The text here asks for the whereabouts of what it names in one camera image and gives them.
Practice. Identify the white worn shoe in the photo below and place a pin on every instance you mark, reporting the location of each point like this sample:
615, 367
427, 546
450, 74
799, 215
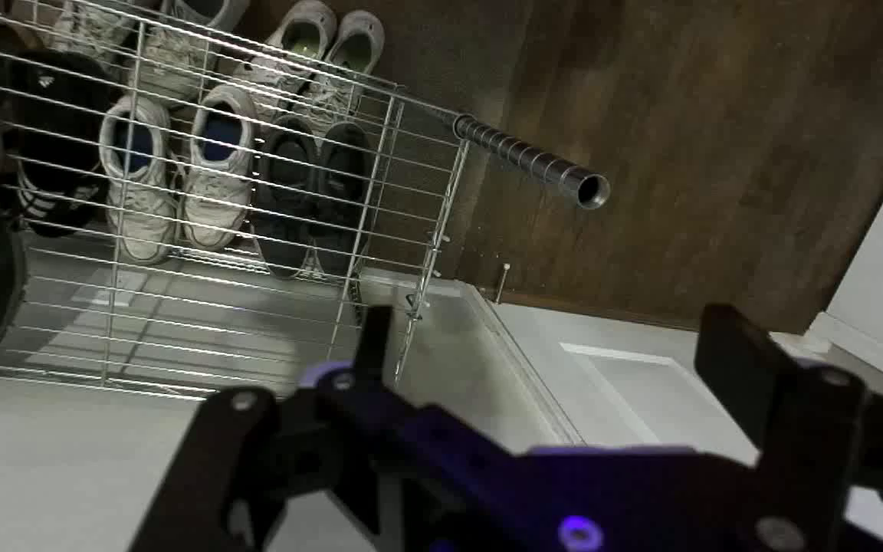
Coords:
94, 18

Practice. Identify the black shoe with white stripes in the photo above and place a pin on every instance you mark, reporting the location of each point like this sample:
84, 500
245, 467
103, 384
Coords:
58, 154

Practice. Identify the black slip-on shoe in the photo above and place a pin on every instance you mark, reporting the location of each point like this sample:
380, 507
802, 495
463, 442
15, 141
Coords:
348, 201
290, 204

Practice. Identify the white low sneaker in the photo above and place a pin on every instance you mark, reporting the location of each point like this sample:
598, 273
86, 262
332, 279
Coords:
219, 173
137, 179

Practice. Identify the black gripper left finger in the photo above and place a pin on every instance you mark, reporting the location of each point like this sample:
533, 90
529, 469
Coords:
244, 448

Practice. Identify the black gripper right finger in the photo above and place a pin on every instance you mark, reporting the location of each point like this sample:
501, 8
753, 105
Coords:
814, 448

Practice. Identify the small metal door stop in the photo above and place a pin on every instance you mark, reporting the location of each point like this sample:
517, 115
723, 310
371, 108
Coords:
505, 279

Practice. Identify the white shoe with green insole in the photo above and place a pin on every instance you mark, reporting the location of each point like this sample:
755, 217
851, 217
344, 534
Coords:
356, 49
304, 33

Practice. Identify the white panel door with deadbolt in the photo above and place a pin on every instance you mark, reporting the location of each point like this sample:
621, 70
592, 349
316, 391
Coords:
627, 384

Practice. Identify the grey shoe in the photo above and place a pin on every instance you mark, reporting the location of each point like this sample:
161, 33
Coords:
206, 8

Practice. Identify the ribbed chrome rack post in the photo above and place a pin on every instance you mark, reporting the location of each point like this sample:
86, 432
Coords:
533, 156

